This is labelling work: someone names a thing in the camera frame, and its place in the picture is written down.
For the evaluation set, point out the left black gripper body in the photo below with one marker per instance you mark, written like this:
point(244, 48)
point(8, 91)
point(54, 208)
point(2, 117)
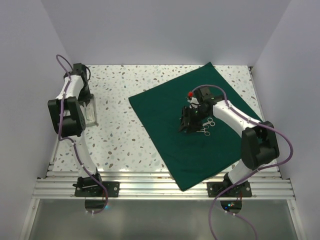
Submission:
point(84, 95)

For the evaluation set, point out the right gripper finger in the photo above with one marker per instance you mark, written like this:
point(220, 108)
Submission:
point(190, 130)
point(184, 120)

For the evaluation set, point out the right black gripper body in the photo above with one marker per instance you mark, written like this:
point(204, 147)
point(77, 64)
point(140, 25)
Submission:
point(196, 116)

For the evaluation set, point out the silver forceps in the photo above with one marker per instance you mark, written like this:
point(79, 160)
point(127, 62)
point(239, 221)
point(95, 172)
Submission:
point(205, 130)

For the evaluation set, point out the white suture packet printed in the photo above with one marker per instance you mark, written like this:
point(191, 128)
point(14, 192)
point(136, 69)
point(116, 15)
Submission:
point(90, 113)

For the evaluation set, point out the silver surgical scissors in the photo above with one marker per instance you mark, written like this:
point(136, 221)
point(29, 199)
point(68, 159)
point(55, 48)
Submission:
point(209, 122)

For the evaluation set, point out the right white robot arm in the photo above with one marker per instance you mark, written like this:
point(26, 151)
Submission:
point(258, 145)

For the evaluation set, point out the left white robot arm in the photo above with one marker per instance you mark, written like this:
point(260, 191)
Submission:
point(71, 112)

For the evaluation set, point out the green surgical drape cloth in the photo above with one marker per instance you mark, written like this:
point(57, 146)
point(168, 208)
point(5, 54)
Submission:
point(190, 157)

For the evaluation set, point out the metal instrument tray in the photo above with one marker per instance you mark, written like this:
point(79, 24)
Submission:
point(83, 105)

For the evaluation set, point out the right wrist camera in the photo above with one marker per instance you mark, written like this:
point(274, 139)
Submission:
point(192, 100)

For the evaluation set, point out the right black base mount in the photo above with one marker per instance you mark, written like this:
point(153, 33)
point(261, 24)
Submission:
point(231, 200)

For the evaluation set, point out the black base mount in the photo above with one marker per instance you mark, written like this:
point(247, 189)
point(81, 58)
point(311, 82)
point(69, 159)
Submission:
point(96, 196)
point(231, 200)

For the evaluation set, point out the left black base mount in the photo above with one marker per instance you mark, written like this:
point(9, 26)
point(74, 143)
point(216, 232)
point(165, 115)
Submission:
point(96, 196)

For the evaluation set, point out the aluminium rail frame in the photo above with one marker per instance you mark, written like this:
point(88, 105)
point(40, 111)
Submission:
point(150, 205)

